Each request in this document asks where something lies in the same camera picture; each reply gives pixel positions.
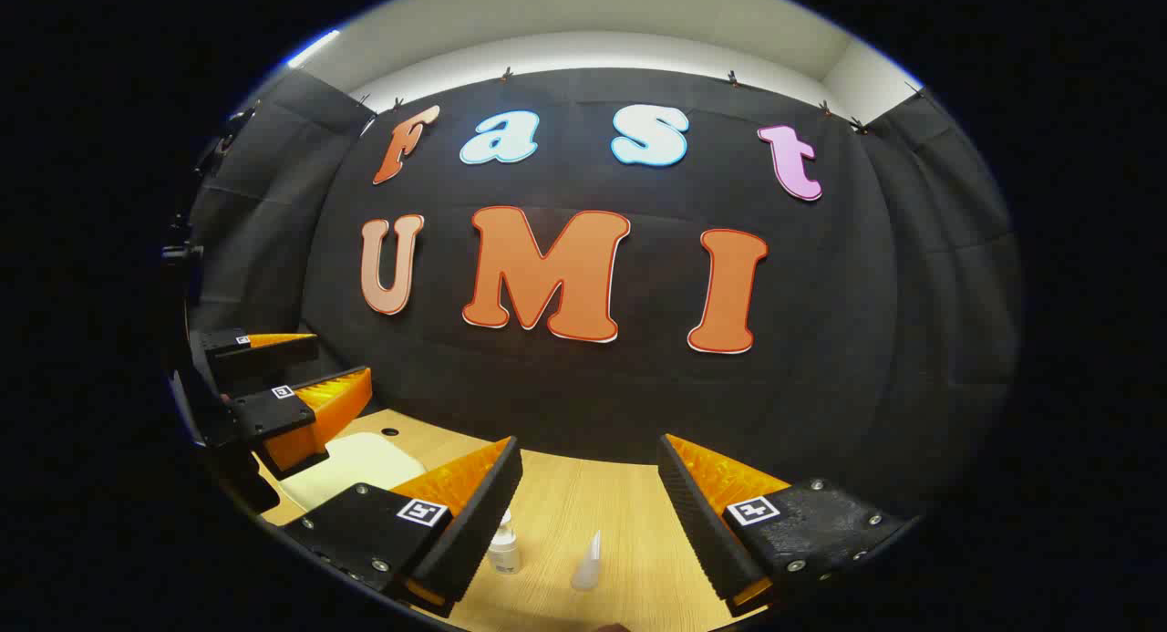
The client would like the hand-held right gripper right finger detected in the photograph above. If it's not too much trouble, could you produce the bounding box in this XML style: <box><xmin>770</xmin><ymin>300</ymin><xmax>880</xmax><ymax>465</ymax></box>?
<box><xmin>656</xmin><ymin>433</ymin><xmax>913</xmax><ymax>615</ymax></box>

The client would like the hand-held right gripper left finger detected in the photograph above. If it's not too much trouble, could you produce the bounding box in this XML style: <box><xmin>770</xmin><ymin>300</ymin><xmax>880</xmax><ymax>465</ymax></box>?
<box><xmin>283</xmin><ymin>436</ymin><xmax>525</xmax><ymax>615</ymax></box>

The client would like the white pump bottle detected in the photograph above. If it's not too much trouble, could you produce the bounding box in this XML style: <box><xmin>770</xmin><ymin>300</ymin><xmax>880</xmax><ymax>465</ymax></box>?
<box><xmin>488</xmin><ymin>512</ymin><xmax>522</xmax><ymax>575</ymax></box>

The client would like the white squeeze tube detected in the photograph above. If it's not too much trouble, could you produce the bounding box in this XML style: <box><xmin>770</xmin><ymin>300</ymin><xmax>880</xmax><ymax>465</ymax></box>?
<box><xmin>572</xmin><ymin>530</ymin><xmax>604</xmax><ymax>592</ymax></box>

